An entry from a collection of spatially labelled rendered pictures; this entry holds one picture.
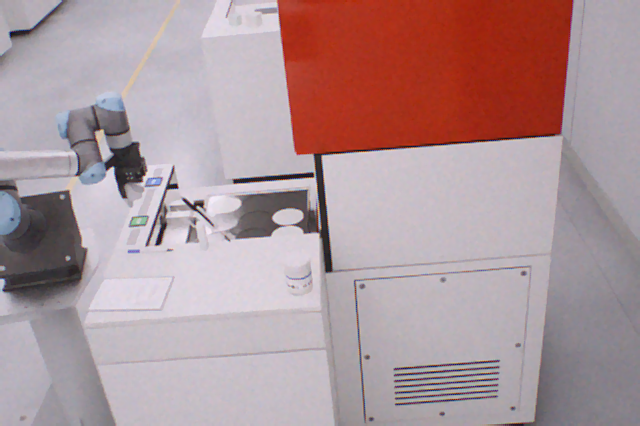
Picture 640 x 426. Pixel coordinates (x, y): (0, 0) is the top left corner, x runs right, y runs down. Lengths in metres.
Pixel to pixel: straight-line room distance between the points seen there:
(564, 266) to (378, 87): 1.97
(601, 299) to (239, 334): 2.01
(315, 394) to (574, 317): 1.61
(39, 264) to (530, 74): 1.57
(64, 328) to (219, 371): 0.74
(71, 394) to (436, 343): 1.30
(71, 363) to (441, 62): 1.61
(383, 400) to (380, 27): 1.32
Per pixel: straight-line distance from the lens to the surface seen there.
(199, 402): 2.11
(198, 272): 2.05
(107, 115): 2.10
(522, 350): 2.52
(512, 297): 2.37
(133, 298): 2.01
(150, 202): 2.46
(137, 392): 2.11
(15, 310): 2.38
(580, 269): 3.67
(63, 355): 2.65
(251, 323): 1.90
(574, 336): 3.28
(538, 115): 2.06
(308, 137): 1.99
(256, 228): 2.32
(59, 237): 2.42
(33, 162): 1.98
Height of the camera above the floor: 2.12
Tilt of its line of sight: 31 degrees down
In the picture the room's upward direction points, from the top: 6 degrees counter-clockwise
